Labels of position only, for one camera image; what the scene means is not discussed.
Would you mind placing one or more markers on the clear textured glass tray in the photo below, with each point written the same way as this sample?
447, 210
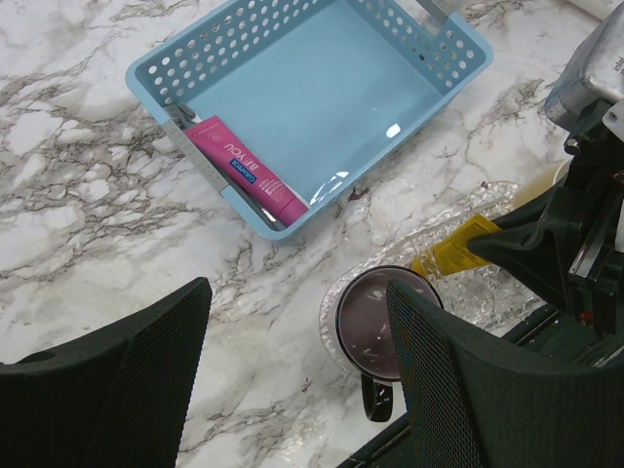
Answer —
482, 294

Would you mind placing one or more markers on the yellow ceramic mug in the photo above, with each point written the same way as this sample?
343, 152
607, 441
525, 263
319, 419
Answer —
539, 184

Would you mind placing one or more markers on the light blue plastic basket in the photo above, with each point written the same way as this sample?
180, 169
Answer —
319, 91

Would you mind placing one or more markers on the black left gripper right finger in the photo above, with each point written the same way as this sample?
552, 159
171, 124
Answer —
502, 390

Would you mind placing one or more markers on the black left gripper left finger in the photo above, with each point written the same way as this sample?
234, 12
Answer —
114, 397

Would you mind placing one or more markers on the pink toothpaste tube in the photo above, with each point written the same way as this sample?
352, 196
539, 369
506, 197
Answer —
223, 148

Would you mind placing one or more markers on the purple grey mug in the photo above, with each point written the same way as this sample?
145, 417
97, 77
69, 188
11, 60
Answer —
360, 333

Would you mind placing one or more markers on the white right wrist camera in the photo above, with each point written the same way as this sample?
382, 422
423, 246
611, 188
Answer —
595, 71

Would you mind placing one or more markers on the yellow toothpaste tube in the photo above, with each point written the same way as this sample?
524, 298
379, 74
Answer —
452, 255

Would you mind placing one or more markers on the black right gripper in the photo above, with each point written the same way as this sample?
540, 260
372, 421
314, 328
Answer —
561, 246

